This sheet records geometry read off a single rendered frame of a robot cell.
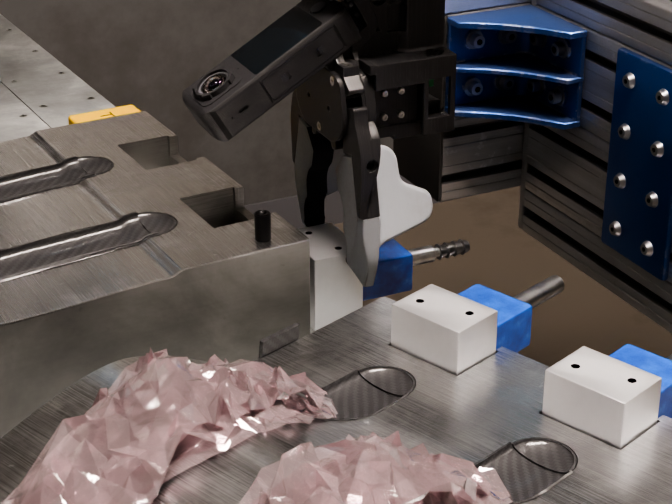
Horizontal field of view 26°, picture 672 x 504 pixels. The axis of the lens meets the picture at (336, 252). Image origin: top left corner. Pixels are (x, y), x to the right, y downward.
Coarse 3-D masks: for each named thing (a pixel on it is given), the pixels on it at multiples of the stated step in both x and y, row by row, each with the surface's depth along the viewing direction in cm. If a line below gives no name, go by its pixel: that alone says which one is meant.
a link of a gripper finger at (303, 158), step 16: (304, 128) 97; (304, 144) 98; (320, 144) 97; (304, 160) 98; (320, 160) 97; (336, 160) 100; (304, 176) 99; (320, 176) 99; (304, 192) 99; (320, 192) 99; (304, 208) 100; (320, 208) 100; (304, 224) 101
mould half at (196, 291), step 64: (64, 128) 106; (128, 128) 106; (64, 192) 97; (128, 192) 96; (192, 192) 96; (128, 256) 88; (192, 256) 87; (256, 256) 88; (0, 320) 82; (64, 320) 83; (128, 320) 85; (192, 320) 88; (256, 320) 90; (0, 384) 83; (64, 384) 85
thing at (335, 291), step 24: (312, 240) 98; (336, 240) 98; (312, 264) 95; (336, 264) 96; (384, 264) 98; (408, 264) 99; (312, 288) 96; (336, 288) 97; (360, 288) 98; (384, 288) 99; (408, 288) 100; (312, 312) 97; (336, 312) 97
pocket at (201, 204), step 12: (216, 192) 96; (228, 192) 97; (240, 192) 97; (192, 204) 96; (204, 204) 96; (216, 204) 97; (228, 204) 97; (240, 204) 97; (204, 216) 97; (216, 216) 97; (228, 216) 98; (240, 216) 97; (252, 216) 96
